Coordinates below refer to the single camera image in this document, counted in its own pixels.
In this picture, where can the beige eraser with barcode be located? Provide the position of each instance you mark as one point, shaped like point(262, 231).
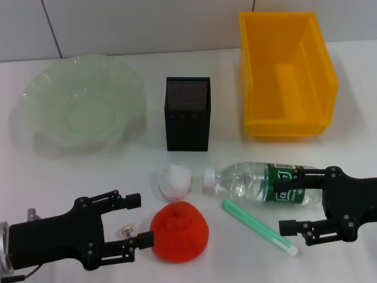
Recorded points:
point(128, 230)

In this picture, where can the pale green glass fruit plate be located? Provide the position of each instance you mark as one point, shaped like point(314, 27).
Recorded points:
point(59, 88)

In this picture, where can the white paper ball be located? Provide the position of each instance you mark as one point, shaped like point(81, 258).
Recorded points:
point(173, 181)

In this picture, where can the yellow plastic bin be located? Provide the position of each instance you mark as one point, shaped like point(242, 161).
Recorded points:
point(321, 73)

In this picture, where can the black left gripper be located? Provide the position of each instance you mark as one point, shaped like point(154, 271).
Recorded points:
point(59, 236)

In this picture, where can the mint green pen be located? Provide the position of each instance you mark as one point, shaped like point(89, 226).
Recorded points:
point(250, 224)

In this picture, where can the black mesh pen holder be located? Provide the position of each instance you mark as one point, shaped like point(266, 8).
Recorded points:
point(187, 129)

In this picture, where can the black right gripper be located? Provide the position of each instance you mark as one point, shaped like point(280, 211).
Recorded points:
point(350, 200)

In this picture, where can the red-orange fruit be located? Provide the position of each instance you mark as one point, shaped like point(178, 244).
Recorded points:
point(179, 233)

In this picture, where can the clear green-label water bottle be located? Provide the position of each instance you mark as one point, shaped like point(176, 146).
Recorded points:
point(241, 182)

